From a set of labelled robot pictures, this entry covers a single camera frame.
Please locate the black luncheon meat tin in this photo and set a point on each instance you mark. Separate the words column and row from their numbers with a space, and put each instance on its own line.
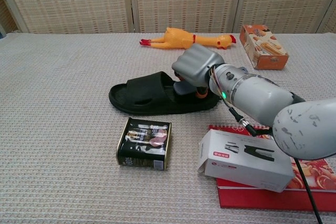
column 144, row 142

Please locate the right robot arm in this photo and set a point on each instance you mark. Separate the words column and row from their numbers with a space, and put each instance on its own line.
column 262, row 95

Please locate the black rubber slipper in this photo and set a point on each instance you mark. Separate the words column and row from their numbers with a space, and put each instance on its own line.
column 147, row 93

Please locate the white product box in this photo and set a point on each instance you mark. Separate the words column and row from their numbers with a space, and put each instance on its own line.
column 244, row 161

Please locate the yellow rubber chicken toy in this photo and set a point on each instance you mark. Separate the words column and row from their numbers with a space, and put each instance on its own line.
column 183, row 39

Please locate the white woven table cloth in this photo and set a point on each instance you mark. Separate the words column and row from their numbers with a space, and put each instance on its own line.
column 65, row 129

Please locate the orange snack box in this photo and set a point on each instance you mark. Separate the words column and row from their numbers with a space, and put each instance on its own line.
column 265, row 48

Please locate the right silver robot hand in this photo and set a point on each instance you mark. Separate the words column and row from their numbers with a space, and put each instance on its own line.
column 197, row 64

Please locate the red desk calendar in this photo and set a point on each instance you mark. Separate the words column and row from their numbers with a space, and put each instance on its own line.
column 249, row 199

